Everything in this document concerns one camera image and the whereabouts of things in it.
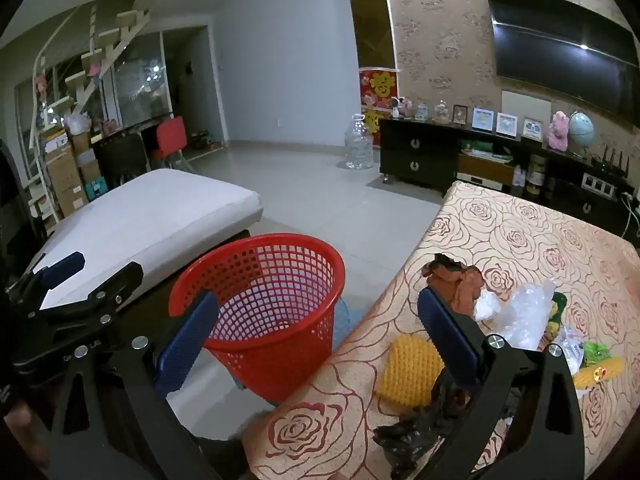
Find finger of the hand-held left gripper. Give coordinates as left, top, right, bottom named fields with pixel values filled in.
left=25, top=261, right=144, bottom=327
left=6, top=252, right=85, bottom=295

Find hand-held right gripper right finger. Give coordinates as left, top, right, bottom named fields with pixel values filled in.
left=416, top=286, right=587, bottom=480

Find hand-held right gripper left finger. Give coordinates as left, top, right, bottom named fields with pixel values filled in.
left=47, top=290, right=221, bottom=480

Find yellow foam fruit net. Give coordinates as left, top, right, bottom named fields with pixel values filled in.
left=381, top=336, right=446, bottom=407

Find white tissue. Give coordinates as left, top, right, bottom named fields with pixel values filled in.
left=472, top=290, right=503, bottom=323

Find brown paper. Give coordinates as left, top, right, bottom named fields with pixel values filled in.
left=421, top=253, right=485, bottom=318

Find clear bubble wrap bag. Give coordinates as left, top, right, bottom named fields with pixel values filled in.
left=492, top=280, right=557, bottom=351

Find red plastic mesh basket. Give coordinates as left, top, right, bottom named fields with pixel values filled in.
left=169, top=233, right=347, bottom=406

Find black plastic bag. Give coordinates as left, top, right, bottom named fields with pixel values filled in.
left=372, top=377, right=516, bottom=480

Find yellow green snack wrapper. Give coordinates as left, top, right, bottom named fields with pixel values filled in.
left=542, top=292, right=568, bottom=341

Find small clear plastic wrapper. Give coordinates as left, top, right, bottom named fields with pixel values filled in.
left=555, top=325, right=586, bottom=376

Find yellow foam net red sticker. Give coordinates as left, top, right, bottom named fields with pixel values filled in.
left=572, top=357, right=626, bottom=391

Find person's left hand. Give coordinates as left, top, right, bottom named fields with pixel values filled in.
left=5, top=402, right=48, bottom=463

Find white cushioned bench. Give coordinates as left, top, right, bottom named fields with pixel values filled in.
left=25, top=168, right=264, bottom=311

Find stack of cardboard boxes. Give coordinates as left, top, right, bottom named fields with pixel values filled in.
left=42, top=127, right=108, bottom=221

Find dark brown chair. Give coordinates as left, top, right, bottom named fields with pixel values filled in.
left=94, top=132, right=151, bottom=188

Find rose pattern tablecloth table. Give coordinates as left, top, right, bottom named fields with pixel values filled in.
left=250, top=180, right=640, bottom=480

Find white plastic bag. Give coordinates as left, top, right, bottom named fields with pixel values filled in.
left=62, top=112, right=93, bottom=136

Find red chair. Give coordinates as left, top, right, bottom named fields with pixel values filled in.
left=150, top=116, right=193, bottom=171

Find silver media player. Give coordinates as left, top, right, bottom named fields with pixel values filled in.
left=457, top=172, right=503, bottom=192

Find colourful floor toys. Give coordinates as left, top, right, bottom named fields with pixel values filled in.
left=187, top=130, right=221, bottom=153

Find dark television cabinet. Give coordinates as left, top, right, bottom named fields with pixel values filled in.
left=378, top=117, right=640, bottom=251

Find green flat box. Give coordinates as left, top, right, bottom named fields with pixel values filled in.
left=460, top=139, right=516, bottom=161

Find glass sliding door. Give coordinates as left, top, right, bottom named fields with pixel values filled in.
left=112, top=30, right=176, bottom=128

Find large clear water bottle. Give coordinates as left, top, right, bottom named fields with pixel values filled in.
left=342, top=114, right=376, bottom=171

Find white socket strip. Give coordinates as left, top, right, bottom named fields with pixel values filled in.
left=580, top=172, right=617, bottom=198

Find white open staircase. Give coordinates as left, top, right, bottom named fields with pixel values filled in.
left=27, top=0, right=158, bottom=221

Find pink plush toy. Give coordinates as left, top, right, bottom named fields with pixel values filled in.
left=547, top=110, right=572, bottom=152

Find black antenna router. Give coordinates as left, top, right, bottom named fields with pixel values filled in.
left=592, top=144, right=630, bottom=177

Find pale blue globe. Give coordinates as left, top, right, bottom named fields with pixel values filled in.
left=568, top=111, right=596, bottom=158

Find red gold festive poster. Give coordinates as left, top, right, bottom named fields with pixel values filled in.
left=359, top=66, right=398, bottom=148

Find black flat television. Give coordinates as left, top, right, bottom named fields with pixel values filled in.
left=483, top=0, right=640, bottom=113

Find white cable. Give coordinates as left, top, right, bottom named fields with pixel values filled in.
left=617, top=192, right=640, bottom=238

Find white wall board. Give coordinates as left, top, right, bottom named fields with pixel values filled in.
left=501, top=90, right=552, bottom=126

